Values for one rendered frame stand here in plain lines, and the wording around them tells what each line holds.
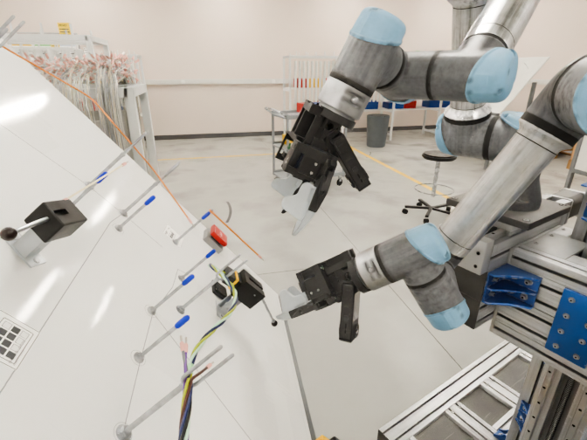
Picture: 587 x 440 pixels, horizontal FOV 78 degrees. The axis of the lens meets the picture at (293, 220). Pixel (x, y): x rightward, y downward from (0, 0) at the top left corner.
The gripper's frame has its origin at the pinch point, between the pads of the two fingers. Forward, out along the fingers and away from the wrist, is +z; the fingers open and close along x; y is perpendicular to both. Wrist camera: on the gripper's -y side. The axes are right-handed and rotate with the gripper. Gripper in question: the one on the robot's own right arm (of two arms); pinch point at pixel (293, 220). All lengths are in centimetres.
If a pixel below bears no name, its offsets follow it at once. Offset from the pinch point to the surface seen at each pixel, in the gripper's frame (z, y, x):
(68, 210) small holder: 2.3, 32.5, 14.4
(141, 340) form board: 16.0, 20.1, 18.0
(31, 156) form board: 6.0, 41.6, -5.1
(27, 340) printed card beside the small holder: 10.7, 31.4, 25.8
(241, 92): 57, -124, -810
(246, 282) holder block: 13.9, 3.5, 2.1
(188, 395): 7.2, 17.0, 33.0
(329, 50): -112, -273, -816
